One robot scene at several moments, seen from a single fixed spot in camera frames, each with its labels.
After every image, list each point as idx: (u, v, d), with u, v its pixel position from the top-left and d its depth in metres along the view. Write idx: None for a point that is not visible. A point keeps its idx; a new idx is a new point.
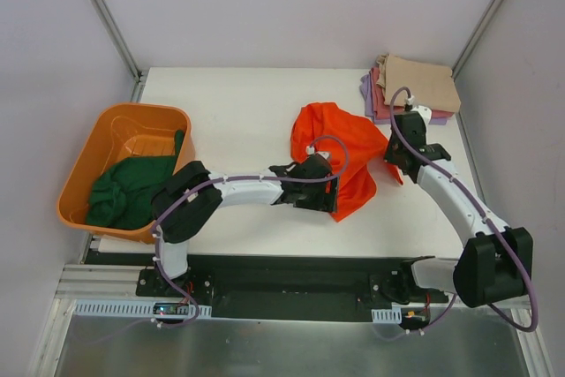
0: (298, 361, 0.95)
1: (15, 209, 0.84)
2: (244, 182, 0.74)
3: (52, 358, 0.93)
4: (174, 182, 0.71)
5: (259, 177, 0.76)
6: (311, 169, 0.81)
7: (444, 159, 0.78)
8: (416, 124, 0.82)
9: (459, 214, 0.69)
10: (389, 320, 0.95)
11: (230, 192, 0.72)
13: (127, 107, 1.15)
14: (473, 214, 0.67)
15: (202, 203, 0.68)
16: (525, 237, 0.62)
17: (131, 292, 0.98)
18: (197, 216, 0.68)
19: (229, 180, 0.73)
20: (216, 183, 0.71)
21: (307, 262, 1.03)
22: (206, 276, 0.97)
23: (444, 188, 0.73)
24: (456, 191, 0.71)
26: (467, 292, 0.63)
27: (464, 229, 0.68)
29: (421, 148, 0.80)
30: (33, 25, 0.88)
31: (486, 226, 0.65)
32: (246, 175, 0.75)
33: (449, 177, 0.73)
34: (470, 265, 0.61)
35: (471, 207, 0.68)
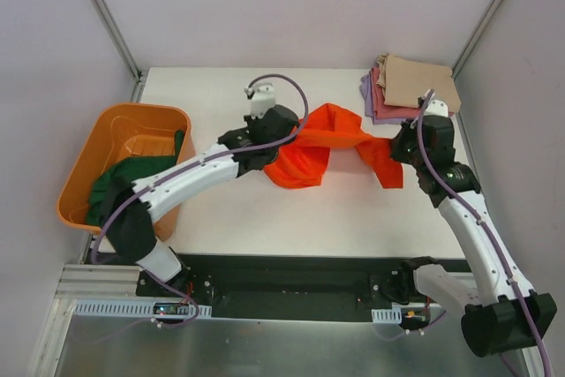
0: (298, 361, 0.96)
1: (16, 209, 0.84)
2: (177, 178, 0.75)
3: (53, 358, 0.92)
4: (107, 207, 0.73)
5: (200, 162, 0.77)
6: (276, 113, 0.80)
7: (473, 191, 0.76)
8: (448, 139, 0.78)
9: (482, 266, 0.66)
10: (389, 320, 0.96)
11: (167, 193, 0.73)
13: (126, 107, 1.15)
14: (497, 271, 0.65)
15: (134, 222, 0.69)
16: (551, 305, 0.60)
17: (131, 292, 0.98)
18: (138, 230, 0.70)
19: (157, 184, 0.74)
20: (144, 195, 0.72)
21: (307, 262, 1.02)
22: (206, 276, 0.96)
23: (470, 229, 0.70)
24: (484, 239, 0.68)
26: (476, 340, 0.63)
27: (484, 283, 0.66)
29: (450, 171, 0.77)
30: (33, 25, 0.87)
31: (511, 289, 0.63)
32: (179, 170, 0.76)
33: (478, 220, 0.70)
34: (485, 324, 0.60)
35: (498, 264, 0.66)
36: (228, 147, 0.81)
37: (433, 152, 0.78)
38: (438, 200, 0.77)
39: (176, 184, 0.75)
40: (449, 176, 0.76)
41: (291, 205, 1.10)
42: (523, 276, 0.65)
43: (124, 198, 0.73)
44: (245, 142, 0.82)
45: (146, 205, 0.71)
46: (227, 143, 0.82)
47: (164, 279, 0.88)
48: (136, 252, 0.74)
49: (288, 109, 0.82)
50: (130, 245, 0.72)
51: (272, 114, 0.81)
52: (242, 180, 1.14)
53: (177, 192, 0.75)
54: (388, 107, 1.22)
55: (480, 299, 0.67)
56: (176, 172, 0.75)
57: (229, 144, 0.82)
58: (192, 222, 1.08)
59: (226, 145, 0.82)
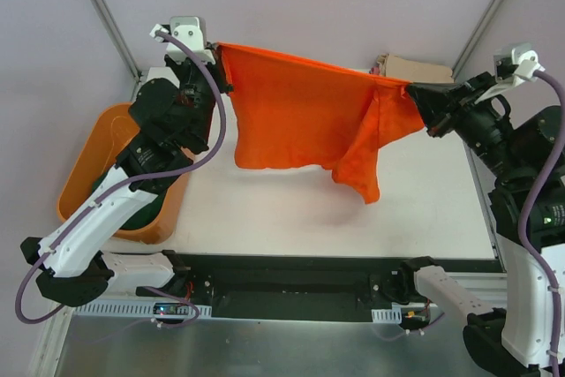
0: (299, 361, 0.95)
1: (14, 209, 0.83)
2: (77, 232, 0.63)
3: (53, 358, 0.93)
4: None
5: (94, 207, 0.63)
6: (136, 109, 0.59)
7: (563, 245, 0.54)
8: None
9: (528, 330, 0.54)
10: (389, 320, 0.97)
11: (71, 250, 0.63)
13: (127, 107, 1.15)
14: (543, 341, 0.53)
15: (48, 289, 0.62)
16: None
17: (131, 292, 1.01)
18: (61, 290, 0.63)
19: (56, 245, 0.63)
20: (47, 260, 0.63)
21: (307, 263, 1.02)
22: (206, 276, 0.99)
23: (534, 290, 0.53)
24: (546, 304, 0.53)
26: (479, 354, 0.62)
27: (515, 338, 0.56)
29: (547, 214, 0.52)
30: (32, 23, 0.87)
31: (546, 358, 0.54)
32: (72, 222, 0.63)
33: (551, 286, 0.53)
34: (502, 365, 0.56)
35: (547, 334, 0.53)
36: (126, 171, 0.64)
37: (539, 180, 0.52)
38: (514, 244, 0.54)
39: (77, 239, 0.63)
40: (546, 222, 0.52)
41: (291, 206, 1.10)
42: None
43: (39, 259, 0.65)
44: (147, 155, 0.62)
45: (50, 272, 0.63)
46: (125, 165, 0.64)
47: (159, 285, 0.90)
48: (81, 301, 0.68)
49: (160, 101, 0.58)
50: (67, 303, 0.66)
51: (136, 110, 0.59)
52: (241, 181, 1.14)
53: (82, 245, 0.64)
54: None
55: (504, 343, 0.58)
56: (71, 226, 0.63)
57: (127, 164, 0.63)
58: (191, 221, 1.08)
59: (124, 167, 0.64)
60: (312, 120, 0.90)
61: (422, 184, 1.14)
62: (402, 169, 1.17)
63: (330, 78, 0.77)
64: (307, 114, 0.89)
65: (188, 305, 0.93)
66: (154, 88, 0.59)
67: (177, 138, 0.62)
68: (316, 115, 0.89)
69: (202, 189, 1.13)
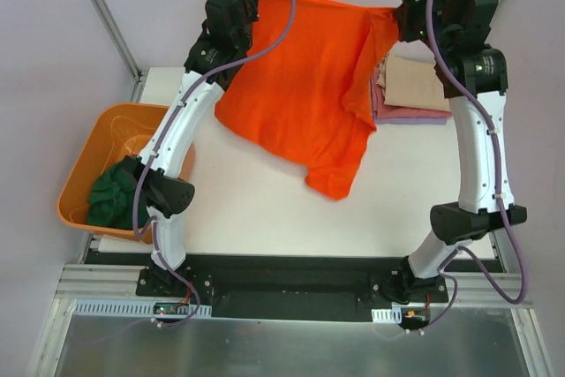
0: (298, 361, 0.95)
1: (15, 209, 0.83)
2: (174, 131, 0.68)
3: (52, 358, 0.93)
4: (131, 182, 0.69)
5: (183, 105, 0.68)
6: (211, 3, 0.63)
7: (497, 92, 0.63)
8: (485, 16, 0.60)
9: (475, 171, 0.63)
10: (389, 319, 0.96)
11: (171, 149, 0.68)
13: (126, 107, 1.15)
14: (488, 184, 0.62)
15: (158, 190, 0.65)
16: (521, 214, 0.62)
17: (131, 292, 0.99)
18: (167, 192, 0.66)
19: (158, 147, 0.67)
20: (154, 164, 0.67)
21: (309, 262, 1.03)
22: (206, 276, 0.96)
23: (477, 137, 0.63)
24: (487, 147, 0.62)
26: (441, 227, 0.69)
27: (468, 191, 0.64)
29: (478, 64, 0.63)
30: (33, 25, 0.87)
31: (494, 202, 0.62)
32: (169, 120, 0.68)
33: (490, 131, 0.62)
34: (458, 223, 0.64)
35: (492, 176, 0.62)
36: (198, 71, 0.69)
37: (463, 33, 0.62)
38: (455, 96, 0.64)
39: (176, 139, 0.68)
40: (478, 69, 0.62)
41: (291, 205, 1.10)
42: (509, 191, 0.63)
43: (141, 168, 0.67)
44: (212, 53, 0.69)
45: (161, 171, 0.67)
46: (194, 66, 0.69)
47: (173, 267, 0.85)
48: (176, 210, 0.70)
49: None
50: (169, 210, 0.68)
51: (211, 7, 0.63)
52: (241, 180, 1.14)
53: (179, 142, 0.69)
54: (388, 107, 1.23)
55: (461, 199, 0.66)
56: (167, 124, 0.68)
57: (197, 64, 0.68)
58: (192, 221, 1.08)
59: (195, 71, 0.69)
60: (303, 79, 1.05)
61: (422, 184, 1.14)
62: (402, 169, 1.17)
63: (335, 20, 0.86)
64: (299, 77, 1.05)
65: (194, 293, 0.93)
66: None
67: (237, 28, 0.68)
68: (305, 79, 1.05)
69: (203, 187, 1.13)
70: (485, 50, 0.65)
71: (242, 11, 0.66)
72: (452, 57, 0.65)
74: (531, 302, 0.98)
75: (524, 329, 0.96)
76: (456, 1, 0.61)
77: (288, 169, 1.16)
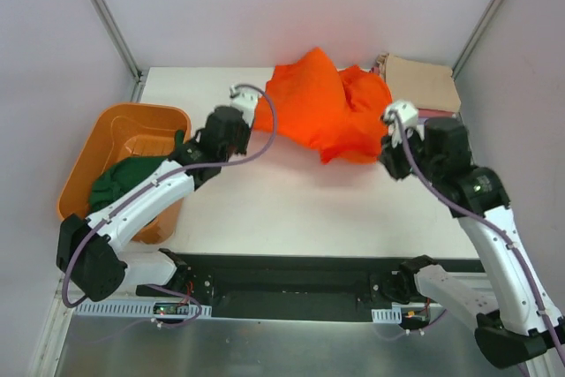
0: (298, 361, 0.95)
1: (15, 209, 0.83)
2: (132, 206, 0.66)
3: (53, 358, 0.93)
4: (63, 248, 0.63)
5: (154, 184, 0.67)
6: (215, 116, 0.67)
7: (503, 206, 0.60)
8: (462, 140, 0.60)
9: (510, 292, 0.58)
10: (389, 320, 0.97)
11: (126, 220, 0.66)
13: (126, 107, 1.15)
14: (528, 302, 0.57)
15: (95, 260, 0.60)
16: None
17: (131, 292, 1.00)
18: (102, 269, 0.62)
19: (113, 214, 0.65)
20: (101, 229, 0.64)
21: (306, 263, 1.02)
22: (206, 276, 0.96)
23: (498, 252, 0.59)
24: (511, 260, 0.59)
26: (493, 351, 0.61)
27: (512, 314, 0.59)
29: (475, 184, 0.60)
30: (33, 24, 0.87)
31: (541, 320, 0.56)
32: (136, 194, 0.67)
33: (508, 245, 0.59)
34: (511, 351, 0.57)
35: (528, 292, 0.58)
36: (179, 163, 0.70)
37: (448, 159, 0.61)
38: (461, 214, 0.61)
39: (134, 211, 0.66)
40: (477, 189, 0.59)
41: (291, 205, 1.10)
42: (552, 305, 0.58)
43: (80, 235, 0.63)
44: (198, 154, 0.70)
45: (107, 237, 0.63)
46: (177, 159, 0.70)
47: (162, 282, 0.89)
48: (102, 293, 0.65)
49: (230, 111, 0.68)
50: (94, 289, 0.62)
51: (214, 121, 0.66)
52: (241, 180, 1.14)
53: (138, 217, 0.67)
54: None
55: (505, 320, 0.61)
56: (129, 199, 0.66)
57: (180, 159, 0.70)
58: (194, 219, 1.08)
59: (176, 161, 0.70)
60: (326, 111, 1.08)
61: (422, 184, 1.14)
62: None
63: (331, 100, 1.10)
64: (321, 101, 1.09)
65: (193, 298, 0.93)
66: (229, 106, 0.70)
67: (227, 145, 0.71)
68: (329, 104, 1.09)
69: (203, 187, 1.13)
70: (475, 170, 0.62)
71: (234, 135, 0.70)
72: (448, 184, 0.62)
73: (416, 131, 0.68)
74: None
75: None
76: (430, 136, 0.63)
77: (287, 169, 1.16)
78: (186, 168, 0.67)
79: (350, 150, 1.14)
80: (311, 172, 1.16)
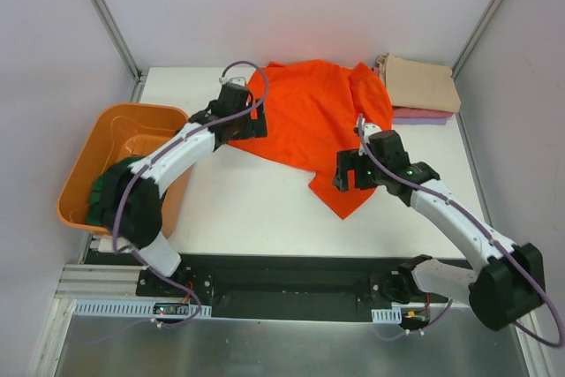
0: (298, 361, 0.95)
1: (15, 209, 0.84)
2: (169, 154, 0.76)
3: (53, 358, 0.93)
4: (107, 196, 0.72)
5: (184, 139, 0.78)
6: (227, 87, 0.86)
7: (434, 179, 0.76)
8: (397, 144, 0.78)
9: (464, 237, 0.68)
10: (389, 320, 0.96)
11: (164, 168, 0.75)
13: (126, 107, 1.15)
14: (478, 237, 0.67)
15: (142, 201, 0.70)
16: (534, 252, 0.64)
17: (131, 292, 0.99)
18: (146, 211, 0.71)
19: (154, 162, 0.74)
20: (145, 172, 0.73)
21: (307, 263, 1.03)
22: (206, 276, 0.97)
23: (442, 213, 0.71)
24: (455, 213, 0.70)
26: (488, 315, 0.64)
27: (473, 254, 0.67)
29: (410, 170, 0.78)
30: (32, 24, 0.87)
31: (495, 249, 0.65)
32: (169, 147, 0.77)
33: (446, 199, 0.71)
34: (488, 290, 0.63)
35: (475, 229, 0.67)
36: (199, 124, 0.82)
37: (388, 161, 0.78)
38: (407, 198, 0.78)
39: (171, 159, 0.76)
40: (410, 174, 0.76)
41: (291, 205, 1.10)
42: (501, 235, 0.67)
43: (124, 184, 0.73)
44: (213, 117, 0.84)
45: (153, 179, 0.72)
46: (197, 122, 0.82)
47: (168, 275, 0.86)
48: (147, 238, 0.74)
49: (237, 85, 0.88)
50: (142, 230, 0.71)
51: (229, 89, 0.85)
52: (240, 180, 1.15)
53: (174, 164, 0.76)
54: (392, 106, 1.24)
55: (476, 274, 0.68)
56: (165, 148, 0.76)
57: (199, 121, 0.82)
58: (195, 218, 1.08)
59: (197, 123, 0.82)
60: (314, 140, 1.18)
61: None
62: None
63: (330, 120, 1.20)
64: (312, 131, 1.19)
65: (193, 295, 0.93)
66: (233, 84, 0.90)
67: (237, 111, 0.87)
68: (320, 133, 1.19)
69: (201, 187, 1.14)
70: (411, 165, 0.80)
71: (243, 104, 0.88)
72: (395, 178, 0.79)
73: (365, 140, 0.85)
74: None
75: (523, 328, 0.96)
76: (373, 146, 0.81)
77: (287, 169, 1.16)
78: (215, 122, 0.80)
79: (343, 199, 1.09)
80: (310, 172, 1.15)
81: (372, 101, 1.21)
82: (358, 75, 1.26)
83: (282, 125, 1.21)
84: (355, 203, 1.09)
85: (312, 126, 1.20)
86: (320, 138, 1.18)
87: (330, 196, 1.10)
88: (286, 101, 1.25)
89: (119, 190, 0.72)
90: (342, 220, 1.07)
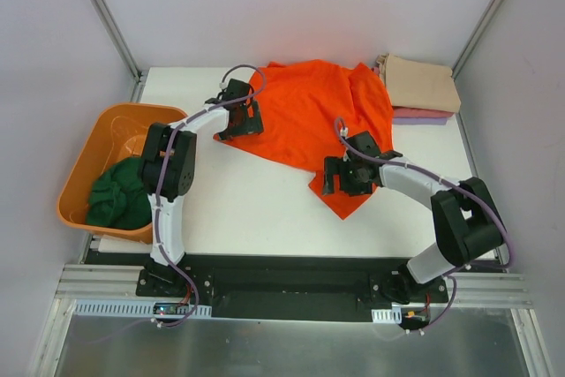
0: (298, 361, 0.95)
1: (15, 208, 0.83)
2: (199, 119, 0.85)
3: (53, 358, 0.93)
4: (149, 148, 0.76)
5: (208, 109, 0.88)
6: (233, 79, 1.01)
7: (396, 157, 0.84)
8: (367, 139, 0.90)
9: (420, 186, 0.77)
10: (389, 320, 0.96)
11: (196, 128, 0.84)
13: (126, 107, 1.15)
14: (429, 181, 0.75)
15: (186, 149, 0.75)
16: (479, 184, 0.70)
17: (131, 292, 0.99)
18: (187, 162, 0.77)
19: (189, 123, 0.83)
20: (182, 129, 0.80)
21: (308, 263, 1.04)
22: (206, 276, 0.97)
23: (404, 177, 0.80)
24: (410, 172, 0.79)
26: (454, 252, 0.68)
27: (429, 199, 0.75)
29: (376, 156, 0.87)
30: (32, 24, 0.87)
31: (444, 186, 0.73)
32: (198, 112, 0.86)
33: (404, 166, 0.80)
34: (442, 221, 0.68)
35: (426, 177, 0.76)
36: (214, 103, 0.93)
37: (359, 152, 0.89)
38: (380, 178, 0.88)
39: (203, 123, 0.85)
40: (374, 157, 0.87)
41: (291, 205, 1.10)
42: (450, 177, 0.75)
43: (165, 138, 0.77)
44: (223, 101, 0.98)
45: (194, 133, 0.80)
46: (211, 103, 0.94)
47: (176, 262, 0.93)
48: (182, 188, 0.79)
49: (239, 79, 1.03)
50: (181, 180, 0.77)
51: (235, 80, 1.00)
52: (240, 179, 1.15)
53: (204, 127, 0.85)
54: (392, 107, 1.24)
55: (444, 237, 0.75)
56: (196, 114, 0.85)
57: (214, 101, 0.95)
58: (194, 218, 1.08)
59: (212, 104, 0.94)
60: (314, 141, 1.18)
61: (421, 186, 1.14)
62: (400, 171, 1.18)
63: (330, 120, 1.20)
64: (312, 131, 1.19)
65: (195, 293, 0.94)
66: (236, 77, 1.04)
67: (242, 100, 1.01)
68: (320, 133, 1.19)
69: (201, 187, 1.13)
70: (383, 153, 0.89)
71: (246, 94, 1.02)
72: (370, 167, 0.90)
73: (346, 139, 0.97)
74: (531, 302, 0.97)
75: (523, 328, 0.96)
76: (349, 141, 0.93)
77: (287, 169, 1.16)
78: (230, 101, 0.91)
79: (344, 199, 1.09)
80: (310, 172, 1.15)
81: (372, 101, 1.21)
82: (358, 75, 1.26)
83: (282, 126, 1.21)
84: (355, 205, 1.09)
85: (312, 127, 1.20)
86: (320, 139, 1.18)
87: (331, 197, 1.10)
88: (287, 101, 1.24)
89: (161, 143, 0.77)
90: (342, 220, 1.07)
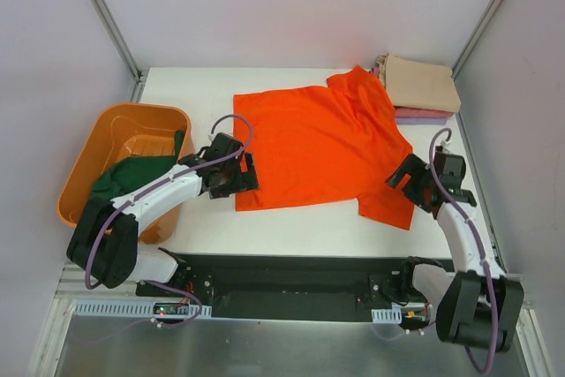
0: (298, 361, 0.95)
1: (15, 208, 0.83)
2: (154, 192, 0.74)
3: (53, 358, 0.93)
4: (83, 228, 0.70)
5: (171, 178, 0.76)
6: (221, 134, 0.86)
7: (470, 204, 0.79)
8: (456, 166, 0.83)
9: (462, 248, 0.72)
10: (389, 320, 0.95)
11: (146, 206, 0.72)
13: (124, 107, 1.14)
14: (473, 254, 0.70)
15: (118, 237, 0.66)
16: (516, 291, 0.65)
17: (131, 292, 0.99)
18: (121, 251, 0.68)
19: (138, 199, 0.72)
20: (125, 209, 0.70)
21: (309, 262, 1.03)
22: (206, 276, 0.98)
23: (457, 228, 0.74)
24: (470, 236, 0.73)
26: (443, 325, 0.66)
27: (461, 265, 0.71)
29: (451, 189, 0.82)
30: (32, 23, 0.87)
31: (482, 267, 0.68)
32: (155, 183, 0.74)
33: (465, 219, 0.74)
34: (452, 299, 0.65)
35: (476, 249, 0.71)
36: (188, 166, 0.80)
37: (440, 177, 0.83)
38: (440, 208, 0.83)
39: (155, 198, 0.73)
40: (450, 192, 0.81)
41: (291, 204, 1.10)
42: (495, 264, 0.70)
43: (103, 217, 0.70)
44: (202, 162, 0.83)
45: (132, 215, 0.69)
46: (187, 163, 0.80)
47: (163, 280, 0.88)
48: (115, 278, 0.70)
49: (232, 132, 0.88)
50: (110, 268, 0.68)
51: (223, 137, 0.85)
52: None
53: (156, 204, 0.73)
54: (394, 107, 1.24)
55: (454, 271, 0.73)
56: (153, 185, 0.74)
57: (189, 163, 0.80)
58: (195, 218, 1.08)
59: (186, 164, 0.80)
60: (333, 162, 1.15)
61: None
62: None
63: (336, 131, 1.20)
64: (325, 153, 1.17)
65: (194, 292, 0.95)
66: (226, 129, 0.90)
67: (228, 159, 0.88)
68: (329, 149, 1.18)
69: None
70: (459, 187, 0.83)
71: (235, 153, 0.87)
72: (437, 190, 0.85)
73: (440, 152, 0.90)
74: (531, 302, 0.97)
75: (523, 328, 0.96)
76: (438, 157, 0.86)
77: None
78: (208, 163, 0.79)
79: (398, 212, 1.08)
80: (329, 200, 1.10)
81: (372, 104, 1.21)
82: (357, 79, 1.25)
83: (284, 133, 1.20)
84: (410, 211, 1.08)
85: (320, 139, 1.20)
86: (332, 153, 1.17)
87: (378, 212, 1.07)
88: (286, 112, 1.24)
89: (98, 223, 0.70)
90: (408, 229, 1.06)
